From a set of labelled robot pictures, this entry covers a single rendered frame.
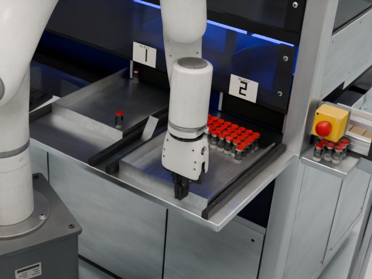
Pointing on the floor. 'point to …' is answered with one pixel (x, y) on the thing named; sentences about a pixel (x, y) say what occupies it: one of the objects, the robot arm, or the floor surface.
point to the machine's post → (298, 132)
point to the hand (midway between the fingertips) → (181, 190)
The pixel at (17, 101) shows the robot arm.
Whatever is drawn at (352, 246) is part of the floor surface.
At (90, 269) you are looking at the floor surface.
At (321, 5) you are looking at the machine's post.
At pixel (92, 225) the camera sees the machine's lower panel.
